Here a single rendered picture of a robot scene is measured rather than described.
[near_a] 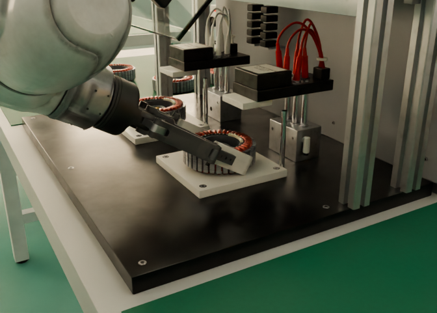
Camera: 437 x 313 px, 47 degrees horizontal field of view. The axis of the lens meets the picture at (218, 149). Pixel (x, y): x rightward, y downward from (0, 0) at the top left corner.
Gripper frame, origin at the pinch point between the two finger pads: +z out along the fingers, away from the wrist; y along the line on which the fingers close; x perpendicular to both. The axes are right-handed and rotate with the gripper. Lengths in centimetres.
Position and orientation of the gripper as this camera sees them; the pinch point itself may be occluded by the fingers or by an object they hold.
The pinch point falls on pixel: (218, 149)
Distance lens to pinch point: 76.6
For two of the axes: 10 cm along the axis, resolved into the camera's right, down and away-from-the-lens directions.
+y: 4.8, 3.1, -8.2
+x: 4.4, -8.9, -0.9
